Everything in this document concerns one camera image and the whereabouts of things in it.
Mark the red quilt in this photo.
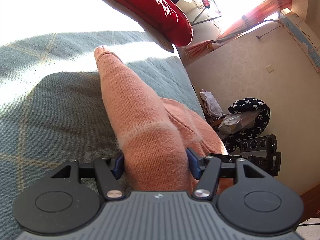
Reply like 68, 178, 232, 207
75, 0, 194, 47

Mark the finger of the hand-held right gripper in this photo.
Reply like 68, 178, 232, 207
207, 153, 248, 169

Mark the orange curtain beside drying rack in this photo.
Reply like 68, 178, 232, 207
184, 0, 293, 60

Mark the wall air conditioner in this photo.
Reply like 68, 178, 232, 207
277, 8, 320, 73

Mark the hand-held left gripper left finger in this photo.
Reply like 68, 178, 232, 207
51, 151, 125, 200

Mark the black star-printed cloth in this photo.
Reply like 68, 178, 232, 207
221, 97, 271, 153

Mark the orange knit sweater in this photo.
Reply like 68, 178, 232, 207
94, 45, 229, 195

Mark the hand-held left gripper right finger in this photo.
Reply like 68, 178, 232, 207
187, 147, 269, 200

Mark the bed with green plaid sheet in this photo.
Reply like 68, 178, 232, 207
0, 0, 208, 240

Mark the white folded cloth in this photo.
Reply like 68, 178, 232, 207
199, 89, 223, 117

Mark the air conditioner power cord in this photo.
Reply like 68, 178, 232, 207
256, 19, 284, 40

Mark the clear plastic bag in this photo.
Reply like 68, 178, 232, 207
218, 111, 260, 136

